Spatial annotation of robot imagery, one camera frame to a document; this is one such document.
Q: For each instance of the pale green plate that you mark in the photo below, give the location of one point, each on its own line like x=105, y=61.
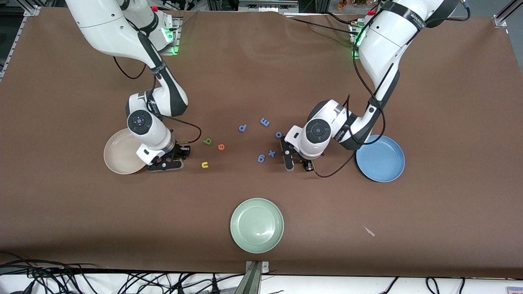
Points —
x=257, y=225

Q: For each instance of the white paper scrap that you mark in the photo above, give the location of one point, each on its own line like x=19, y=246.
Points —
x=369, y=231

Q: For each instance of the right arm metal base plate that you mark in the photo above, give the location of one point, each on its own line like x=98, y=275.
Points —
x=173, y=51

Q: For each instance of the beige plate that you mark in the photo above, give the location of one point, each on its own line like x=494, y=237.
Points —
x=118, y=157

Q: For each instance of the blue letter m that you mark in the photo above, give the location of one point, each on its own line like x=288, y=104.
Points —
x=264, y=121

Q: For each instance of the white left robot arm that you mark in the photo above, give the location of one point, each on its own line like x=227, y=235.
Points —
x=384, y=45

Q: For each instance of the blue plate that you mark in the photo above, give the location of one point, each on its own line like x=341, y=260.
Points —
x=384, y=163

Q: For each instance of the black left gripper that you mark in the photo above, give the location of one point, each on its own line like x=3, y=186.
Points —
x=307, y=163

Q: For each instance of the blue letter g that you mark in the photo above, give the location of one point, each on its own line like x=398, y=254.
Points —
x=259, y=160

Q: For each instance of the grey metal box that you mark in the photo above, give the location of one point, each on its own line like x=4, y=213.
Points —
x=267, y=5

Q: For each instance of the aluminium profile bracket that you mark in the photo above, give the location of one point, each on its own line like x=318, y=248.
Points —
x=253, y=277

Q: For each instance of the blue letter p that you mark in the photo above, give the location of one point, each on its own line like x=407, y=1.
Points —
x=240, y=129

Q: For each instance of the orange background objects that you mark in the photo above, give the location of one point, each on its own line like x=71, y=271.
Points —
x=353, y=3

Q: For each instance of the aluminium table frame rail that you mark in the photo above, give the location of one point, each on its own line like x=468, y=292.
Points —
x=16, y=38
x=499, y=20

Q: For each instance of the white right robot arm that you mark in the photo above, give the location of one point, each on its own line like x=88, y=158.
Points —
x=106, y=28

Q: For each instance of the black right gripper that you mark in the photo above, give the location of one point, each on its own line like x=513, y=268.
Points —
x=180, y=151

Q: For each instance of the green letter b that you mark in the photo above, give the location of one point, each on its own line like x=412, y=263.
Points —
x=207, y=141

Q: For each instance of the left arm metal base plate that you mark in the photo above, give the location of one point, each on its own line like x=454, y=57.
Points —
x=355, y=55

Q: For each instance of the brown table mat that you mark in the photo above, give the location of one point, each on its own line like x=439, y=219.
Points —
x=261, y=81

